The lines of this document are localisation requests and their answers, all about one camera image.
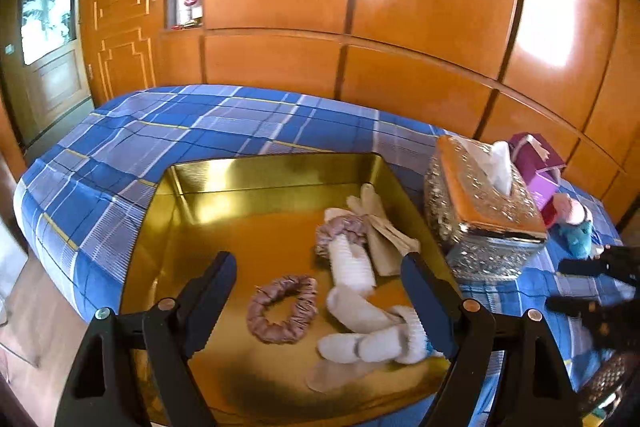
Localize beige thin socks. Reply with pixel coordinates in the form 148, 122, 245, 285
347, 183, 421, 277

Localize white fuzzy socks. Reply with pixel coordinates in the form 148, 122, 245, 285
317, 285, 444, 365

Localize wooden door with handle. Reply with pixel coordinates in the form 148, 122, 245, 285
79, 0, 174, 108

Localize ornate silver tissue box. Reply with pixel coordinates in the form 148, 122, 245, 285
424, 134, 547, 283

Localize pink plush toy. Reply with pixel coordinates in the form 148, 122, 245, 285
541, 192, 593, 228

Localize white tissue sheet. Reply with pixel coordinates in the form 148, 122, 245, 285
457, 136, 513, 196

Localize blue plush toy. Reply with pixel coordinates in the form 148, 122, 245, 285
559, 220, 592, 260

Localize white ribbed sock roll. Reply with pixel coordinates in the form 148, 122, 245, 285
328, 234, 376, 297

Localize blue plaid tablecloth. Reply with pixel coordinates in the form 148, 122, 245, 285
13, 83, 624, 427

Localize gold metal tray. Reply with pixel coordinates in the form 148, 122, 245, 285
120, 153, 451, 426

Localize glass panel door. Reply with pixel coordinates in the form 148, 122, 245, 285
1, 0, 91, 147

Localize pink satin scrunchie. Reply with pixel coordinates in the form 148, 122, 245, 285
246, 275, 318, 345
316, 215, 367, 259

